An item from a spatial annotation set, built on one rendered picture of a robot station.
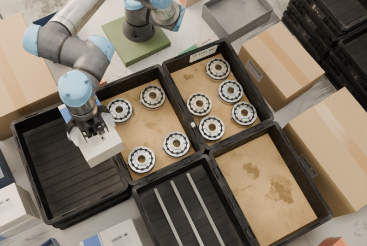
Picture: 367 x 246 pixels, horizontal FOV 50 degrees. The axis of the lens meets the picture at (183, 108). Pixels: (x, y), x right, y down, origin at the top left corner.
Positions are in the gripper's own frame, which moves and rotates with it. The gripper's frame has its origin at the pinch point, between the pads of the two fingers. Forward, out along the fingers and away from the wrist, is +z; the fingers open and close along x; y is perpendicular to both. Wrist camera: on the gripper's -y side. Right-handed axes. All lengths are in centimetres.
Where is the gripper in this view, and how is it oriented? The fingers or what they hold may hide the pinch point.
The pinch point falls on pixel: (90, 127)
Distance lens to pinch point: 126.2
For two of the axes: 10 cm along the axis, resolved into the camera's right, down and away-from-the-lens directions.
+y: 5.2, 8.1, -2.8
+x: 8.5, -4.6, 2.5
